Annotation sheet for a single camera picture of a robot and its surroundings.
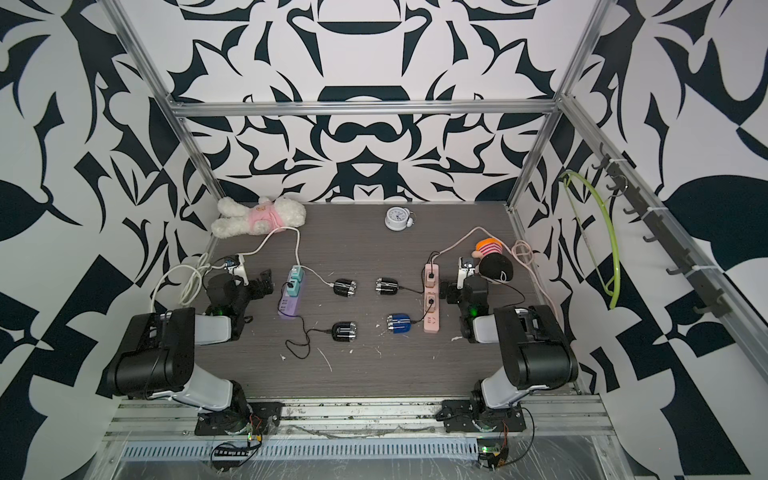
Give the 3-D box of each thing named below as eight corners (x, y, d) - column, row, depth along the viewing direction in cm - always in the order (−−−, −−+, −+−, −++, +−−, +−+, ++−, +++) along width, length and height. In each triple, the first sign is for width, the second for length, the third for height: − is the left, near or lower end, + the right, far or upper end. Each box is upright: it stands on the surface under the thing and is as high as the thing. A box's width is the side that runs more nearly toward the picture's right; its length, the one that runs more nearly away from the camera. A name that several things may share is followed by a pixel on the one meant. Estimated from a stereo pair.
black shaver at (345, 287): (332, 292, 97) (331, 288, 95) (338, 280, 100) (337, 276, 98) (352, 298, 96) (352, 294, 94) (358, 286, 99) (357, 281, 97)
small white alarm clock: (384, 231, 113) (384, 224, 110) (384, 212, 119) (384, 205, 116) (415, 231, 113) (416, 224, 110) (413, 212, 119) (414, 205, 116)
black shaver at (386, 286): (375, 294, 97) (375, 289, 95) (375, 282, 100) (375, 277, 98) (398, 294, 97) (398, 289, 95) (397, 282, 100) (398, 277, 98)
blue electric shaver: (386, 334, 90) (386, 329, 87) (386, 318, 93) (386, 313, 90) (410, 334, 90) (411, 329, 87) (409, 318, 93) (410, 313, 90)
